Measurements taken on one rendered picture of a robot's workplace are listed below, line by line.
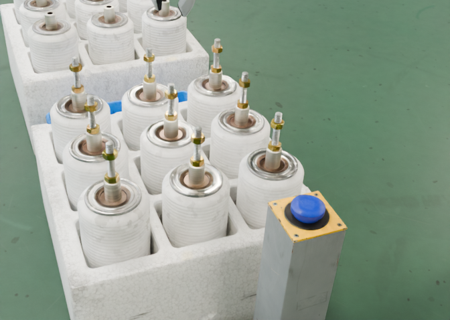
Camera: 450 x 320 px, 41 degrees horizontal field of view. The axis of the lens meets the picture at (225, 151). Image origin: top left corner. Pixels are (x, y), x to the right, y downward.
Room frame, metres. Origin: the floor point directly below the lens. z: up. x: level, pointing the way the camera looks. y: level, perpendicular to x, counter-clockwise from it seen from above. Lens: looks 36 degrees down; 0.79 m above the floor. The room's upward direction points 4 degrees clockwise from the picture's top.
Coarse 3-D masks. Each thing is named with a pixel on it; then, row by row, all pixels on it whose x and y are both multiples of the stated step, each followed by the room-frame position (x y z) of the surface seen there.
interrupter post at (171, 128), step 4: (164, 120) 0.76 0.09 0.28; (176, 120) 0.76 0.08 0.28; (164, 124) 0.76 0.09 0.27; (168, 124) 0.76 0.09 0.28; (172, 124) 0.76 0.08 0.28; (176, 124) 0.76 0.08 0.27; (164, 128) 0.76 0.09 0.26; (168, 128) 0.76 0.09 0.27; (172, 128) 0.76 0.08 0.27; (176, 128) 0.76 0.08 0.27; (164, 132) 0.76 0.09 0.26; (168, 132) 0.76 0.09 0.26; (172, 132) 0.76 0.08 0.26; (176, 132) 0.76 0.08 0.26; (168, 136) 0.76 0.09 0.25; (172, 136) 0.76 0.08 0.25; (176, 136) 0.76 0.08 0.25
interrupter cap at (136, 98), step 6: (138, 84) 0.90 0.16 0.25; (132, 90) 0.89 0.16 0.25; (138, 90) 0.89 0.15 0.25; (162, 90) 0.89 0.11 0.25; (132, 96) 0.87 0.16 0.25; (138, 96) 0.87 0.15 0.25; (162, 96) 0.87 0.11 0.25; (132, 102) 0.85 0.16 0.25; (138, 102) 0.85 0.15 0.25; (144, 102) 0.85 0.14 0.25; (150, 102) 0.85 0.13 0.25; (156, 102) 0.85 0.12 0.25; (162, 102) 0.85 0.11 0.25
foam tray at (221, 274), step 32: (32, 128) 0.86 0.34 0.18; (64, 192) 0.70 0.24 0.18; (64, 224) 0.63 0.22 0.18; (160, 224) 0.64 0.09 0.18; (64, 256) 0.57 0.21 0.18; (160, 256) 0.58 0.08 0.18; (192, 256) 0.58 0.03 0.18; (224, 256) 0.60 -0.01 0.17; (256, 256) 0.62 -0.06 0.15; (64, 288) 0.63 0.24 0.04; (96, 288) 0.52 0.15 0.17; (128, 288) 0.54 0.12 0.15; (160, 288) 0.56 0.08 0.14; (192, 288) 0.58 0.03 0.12; (224, 288) 0.60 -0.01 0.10; (256, 288) 0.62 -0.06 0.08
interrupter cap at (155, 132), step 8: (152, 128) 0.78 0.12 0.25; (160, 128) 0.78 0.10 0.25; (184, 128) 0.78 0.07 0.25; (192, 128) 0.78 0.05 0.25; (152, 136) 0.76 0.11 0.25; (160, 136) 0.76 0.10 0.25; (184, 136) 0.76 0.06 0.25; (160, 144) 0.73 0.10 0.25; (168, 144) 0.74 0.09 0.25; (176, 144) 0.74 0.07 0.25; (184, 144) 0.74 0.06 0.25
